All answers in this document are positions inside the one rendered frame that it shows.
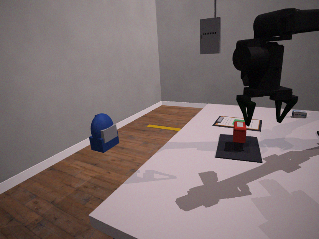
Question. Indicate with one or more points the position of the red self-inking stamp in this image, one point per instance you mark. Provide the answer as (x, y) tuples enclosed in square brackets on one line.
[(239, 136)]

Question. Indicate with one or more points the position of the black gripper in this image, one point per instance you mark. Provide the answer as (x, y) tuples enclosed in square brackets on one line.
[(268, 84)]

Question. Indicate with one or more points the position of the small white and blue box of staples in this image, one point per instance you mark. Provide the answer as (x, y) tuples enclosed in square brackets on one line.
[(299, 114)]

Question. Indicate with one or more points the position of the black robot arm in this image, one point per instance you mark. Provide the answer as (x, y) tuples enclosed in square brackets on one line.
[(253, 54)]

